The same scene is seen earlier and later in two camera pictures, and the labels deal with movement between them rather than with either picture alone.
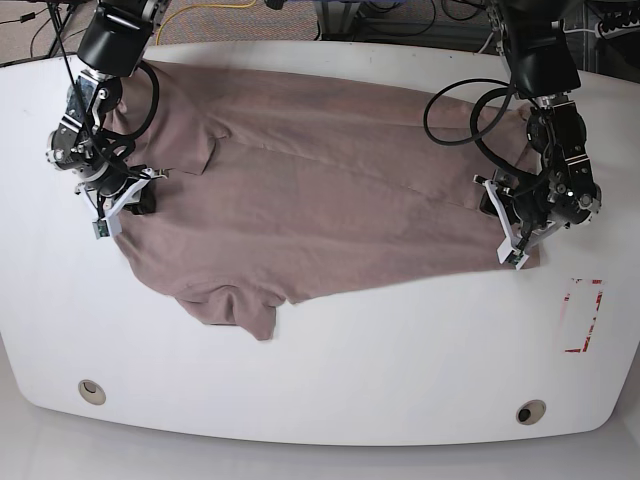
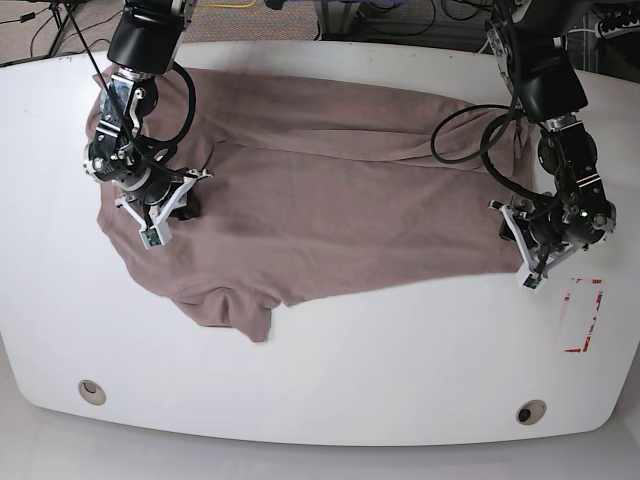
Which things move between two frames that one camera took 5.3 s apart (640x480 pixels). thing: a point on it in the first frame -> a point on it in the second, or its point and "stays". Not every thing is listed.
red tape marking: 567,298 stays
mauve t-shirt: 285,186 stays
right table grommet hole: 530,412 stays
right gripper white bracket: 509,252 -> 531,274
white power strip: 600,33 stays
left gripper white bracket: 146,205 -> 157,230
